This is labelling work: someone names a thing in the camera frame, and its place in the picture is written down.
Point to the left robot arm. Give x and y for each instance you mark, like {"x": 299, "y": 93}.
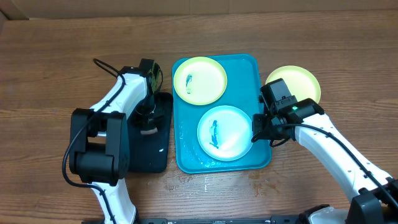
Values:
{"x": 98, "y": 155}

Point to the light blue plate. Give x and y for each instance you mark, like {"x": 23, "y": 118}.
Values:
{"x": 225, "y": 133}

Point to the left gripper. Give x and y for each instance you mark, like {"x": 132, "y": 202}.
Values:
{"x": 158, "y": 115}

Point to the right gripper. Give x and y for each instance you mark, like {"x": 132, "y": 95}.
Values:
{"x": 261, "y": 134}

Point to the yellow-rimmed plate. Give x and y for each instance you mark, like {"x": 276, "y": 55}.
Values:
{"x": 200, "y": 81}
{"x": 300, "y": 82}

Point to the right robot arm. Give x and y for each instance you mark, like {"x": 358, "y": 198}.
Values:
{"x": 371, "y": 191}

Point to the teal plastic tray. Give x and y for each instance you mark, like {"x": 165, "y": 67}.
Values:
{"x": 242, "y": 91}

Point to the black plastic tray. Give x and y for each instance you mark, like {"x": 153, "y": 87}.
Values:
{"x": 148, "y": 153}

